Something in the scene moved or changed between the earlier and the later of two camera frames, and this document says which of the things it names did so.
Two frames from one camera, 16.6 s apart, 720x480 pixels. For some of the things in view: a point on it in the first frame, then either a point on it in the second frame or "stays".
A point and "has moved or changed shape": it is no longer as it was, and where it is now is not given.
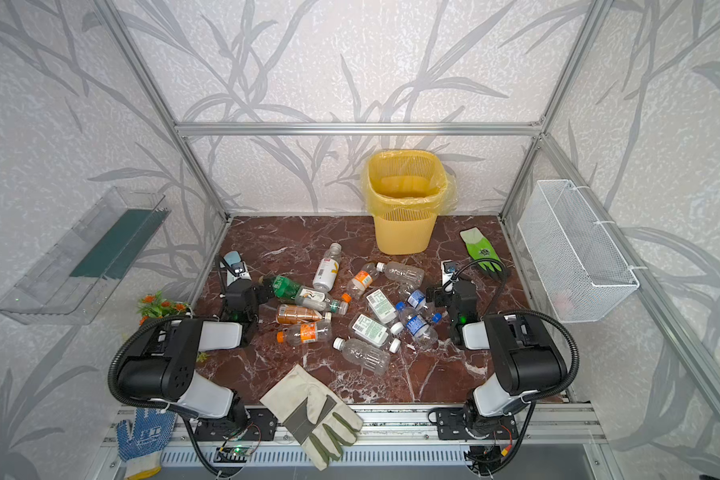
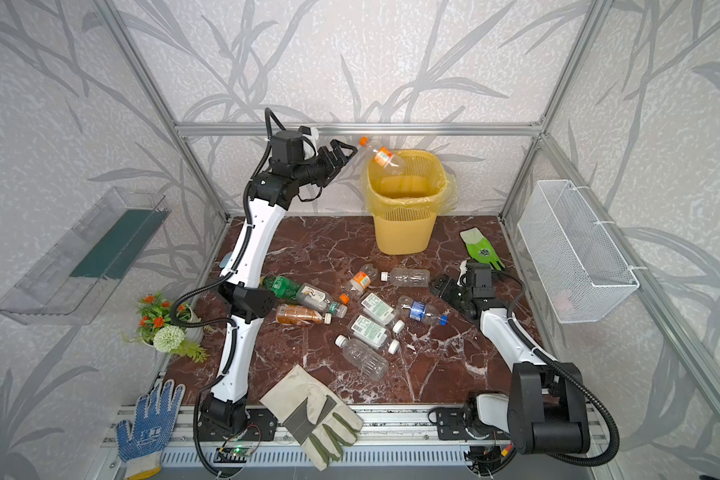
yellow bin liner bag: (415, 179) stays
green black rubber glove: (480, 248) stays
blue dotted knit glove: (141, 446) stays
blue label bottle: (417, 299) has moved or changed shape
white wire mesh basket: (577, 265) stays
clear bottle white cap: (401, 272) has moved or changed shape
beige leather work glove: (320, 423) stays
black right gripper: (456, 293) → (456, 291)
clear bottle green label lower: (373, 332) stays
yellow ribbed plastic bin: (405, 190) stays
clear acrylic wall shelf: (82, 270) stays
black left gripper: (240, 289) → (327, 160)
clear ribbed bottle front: (360, 352) stays
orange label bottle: (306, 333) → (383, 156)
